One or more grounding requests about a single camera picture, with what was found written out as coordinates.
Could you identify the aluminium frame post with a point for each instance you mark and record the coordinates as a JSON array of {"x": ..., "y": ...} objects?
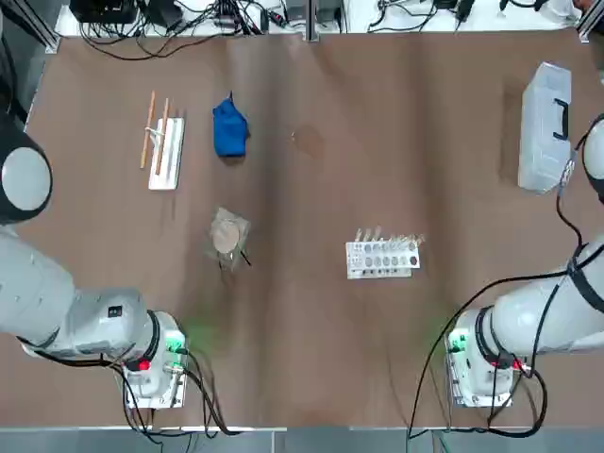
[{"x": 311, "y": 21}]

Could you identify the crumpled clear bag, brown disc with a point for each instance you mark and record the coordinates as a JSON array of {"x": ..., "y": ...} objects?
[{"x": 226, "y": 236}]

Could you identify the blue rag with loop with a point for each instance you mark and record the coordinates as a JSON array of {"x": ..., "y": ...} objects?
[{"x": 229, "y": 132}]

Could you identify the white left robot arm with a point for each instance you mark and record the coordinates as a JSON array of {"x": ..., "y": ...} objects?
[{"x": 38, "y": 292}]

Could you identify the white rag rack, wooden rods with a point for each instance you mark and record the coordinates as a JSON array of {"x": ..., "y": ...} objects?
[{"x": 166, "y": 160}]

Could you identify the black electronics box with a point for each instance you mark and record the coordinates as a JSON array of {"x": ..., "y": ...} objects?
[{"x": 101, "y": 10}]

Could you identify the white holder with drill bits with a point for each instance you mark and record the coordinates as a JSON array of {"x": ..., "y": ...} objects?
[{"x": 382, "y": 262}]

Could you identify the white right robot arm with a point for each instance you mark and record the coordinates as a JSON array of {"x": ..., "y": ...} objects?
[{"x": 533, "y": 321}]

